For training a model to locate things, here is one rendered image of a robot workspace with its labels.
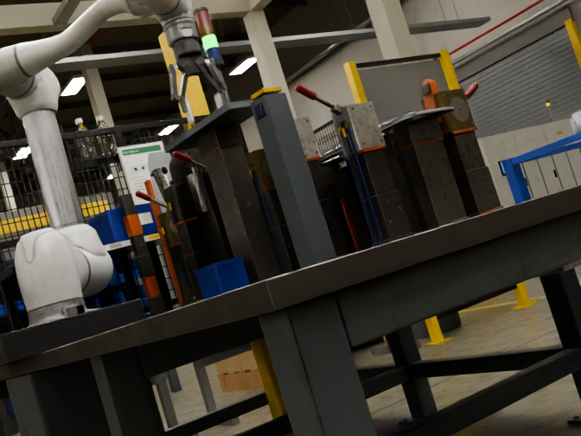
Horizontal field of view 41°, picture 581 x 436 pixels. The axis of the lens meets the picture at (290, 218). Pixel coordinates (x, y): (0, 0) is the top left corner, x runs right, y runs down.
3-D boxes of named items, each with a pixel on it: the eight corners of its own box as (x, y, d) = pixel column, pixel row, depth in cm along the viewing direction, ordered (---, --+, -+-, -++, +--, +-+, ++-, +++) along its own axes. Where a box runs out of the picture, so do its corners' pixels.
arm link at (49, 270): (14, 316, 211) (-6, 238, 214) (48, 311, 229) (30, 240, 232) (67, 298, 208) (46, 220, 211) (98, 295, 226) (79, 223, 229)
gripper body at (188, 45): (174, 40, 213) (183, 72, 212) (202, 35, 216) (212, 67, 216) (166, 51, 219) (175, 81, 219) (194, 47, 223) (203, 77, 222)
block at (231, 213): (284, 278, 211) (237, 121, 215) (261, 285, 207) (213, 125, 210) (264, 284, 219) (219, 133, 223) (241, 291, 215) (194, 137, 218)
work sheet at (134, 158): (181, 206, 348) (162, 140, 350) (137, 215, 334) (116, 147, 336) (180, 207, 349) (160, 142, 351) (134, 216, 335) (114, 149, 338)
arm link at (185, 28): (198, 16, 216) (204, 35, 216) (188, 29, 224) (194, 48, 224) (168, 19, 212) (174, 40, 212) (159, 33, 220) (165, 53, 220)
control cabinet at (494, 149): (519, 253, 1270) (472, 112, 1289) (495, 259, 1315) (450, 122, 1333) (606, 222, 1402) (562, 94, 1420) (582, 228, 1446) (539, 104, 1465)
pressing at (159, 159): (193, 229, 315) (169, 150, 318) (169, 235, 308) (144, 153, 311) (192, 229, 316) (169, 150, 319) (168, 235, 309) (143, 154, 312)
